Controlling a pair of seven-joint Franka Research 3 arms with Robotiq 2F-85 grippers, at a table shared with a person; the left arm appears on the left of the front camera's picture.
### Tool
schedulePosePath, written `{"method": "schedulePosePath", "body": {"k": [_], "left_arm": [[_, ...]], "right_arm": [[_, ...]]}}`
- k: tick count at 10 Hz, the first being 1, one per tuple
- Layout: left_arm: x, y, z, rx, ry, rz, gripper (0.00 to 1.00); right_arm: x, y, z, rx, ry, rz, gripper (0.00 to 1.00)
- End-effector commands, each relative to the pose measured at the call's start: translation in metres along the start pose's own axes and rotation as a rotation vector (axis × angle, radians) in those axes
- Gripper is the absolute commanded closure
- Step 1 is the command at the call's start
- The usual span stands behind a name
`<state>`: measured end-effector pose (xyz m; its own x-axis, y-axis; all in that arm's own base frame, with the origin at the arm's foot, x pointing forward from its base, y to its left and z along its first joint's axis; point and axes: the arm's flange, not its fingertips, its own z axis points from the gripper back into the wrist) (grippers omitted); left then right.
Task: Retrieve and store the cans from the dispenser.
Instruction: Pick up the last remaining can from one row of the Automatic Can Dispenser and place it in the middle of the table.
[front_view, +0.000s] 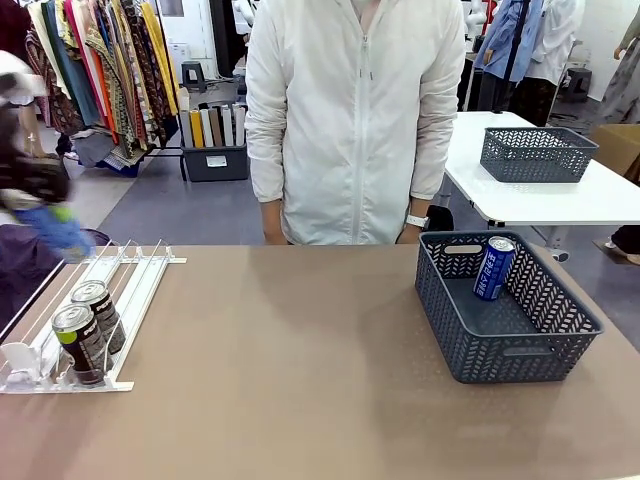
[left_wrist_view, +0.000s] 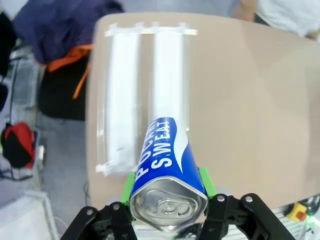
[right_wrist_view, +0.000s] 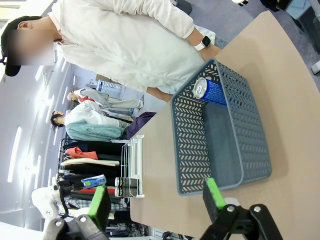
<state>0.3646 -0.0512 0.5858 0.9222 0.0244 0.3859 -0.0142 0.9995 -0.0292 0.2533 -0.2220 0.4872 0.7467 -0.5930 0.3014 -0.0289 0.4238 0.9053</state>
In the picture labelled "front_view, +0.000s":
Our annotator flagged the black step stool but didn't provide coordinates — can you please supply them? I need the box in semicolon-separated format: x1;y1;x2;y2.
179;60;209;94
567;67;594;104

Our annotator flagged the black Pepsi can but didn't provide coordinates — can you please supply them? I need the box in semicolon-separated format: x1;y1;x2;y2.
70;280;127;356
51;302;109;389

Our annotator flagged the mannequin in gray dress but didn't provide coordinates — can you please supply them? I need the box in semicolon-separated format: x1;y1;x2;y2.
599;9;640;126

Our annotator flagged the cardboard box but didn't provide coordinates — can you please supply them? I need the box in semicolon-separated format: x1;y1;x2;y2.
589;123;640;186

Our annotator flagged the person torso in white jacket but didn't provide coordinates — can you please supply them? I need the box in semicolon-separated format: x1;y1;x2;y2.
244;0;466;246

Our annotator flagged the mannequin in maroon dress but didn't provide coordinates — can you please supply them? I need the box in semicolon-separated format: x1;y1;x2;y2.
0;0;51;161

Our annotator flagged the gray storage bin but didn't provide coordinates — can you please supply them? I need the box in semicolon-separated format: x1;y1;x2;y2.
180;144;250;183

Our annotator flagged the clothes rack with colourful garments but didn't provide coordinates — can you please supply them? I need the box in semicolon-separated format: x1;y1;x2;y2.
24;0;181;166

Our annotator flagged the gray paper roll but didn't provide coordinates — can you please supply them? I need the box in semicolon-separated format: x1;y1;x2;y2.
219;104;235;147

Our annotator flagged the yellow paper roll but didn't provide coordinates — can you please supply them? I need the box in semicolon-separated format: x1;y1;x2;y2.
189;108;205;149

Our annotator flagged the blue drink can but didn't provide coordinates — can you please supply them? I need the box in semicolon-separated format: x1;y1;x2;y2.
473;235;517;302

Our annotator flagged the white table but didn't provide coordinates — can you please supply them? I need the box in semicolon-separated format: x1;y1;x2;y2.
443;110;640;226

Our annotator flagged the white shirt on stand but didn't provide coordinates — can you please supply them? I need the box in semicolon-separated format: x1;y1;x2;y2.
524;0;581;86

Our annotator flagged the patterned fabric pile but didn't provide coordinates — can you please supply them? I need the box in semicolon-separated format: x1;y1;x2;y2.
74;132;147;177

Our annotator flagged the brown paper roll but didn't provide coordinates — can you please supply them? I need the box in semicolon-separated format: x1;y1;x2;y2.
208;107;224;148

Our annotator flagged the gray woven plastic basket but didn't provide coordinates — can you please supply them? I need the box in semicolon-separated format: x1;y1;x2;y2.
414;229;606;385
479;127;600;184

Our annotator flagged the white can dispenser rack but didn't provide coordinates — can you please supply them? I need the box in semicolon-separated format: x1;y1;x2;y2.
0;238;188;396

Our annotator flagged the blurred passing person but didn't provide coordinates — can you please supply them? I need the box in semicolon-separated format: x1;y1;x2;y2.
0;49;96;264

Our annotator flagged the blue shirt on stand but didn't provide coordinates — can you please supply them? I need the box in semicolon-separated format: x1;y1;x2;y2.
473;0;544;84

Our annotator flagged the person's right forearm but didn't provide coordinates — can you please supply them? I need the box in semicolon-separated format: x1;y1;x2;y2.
258;199;285;232

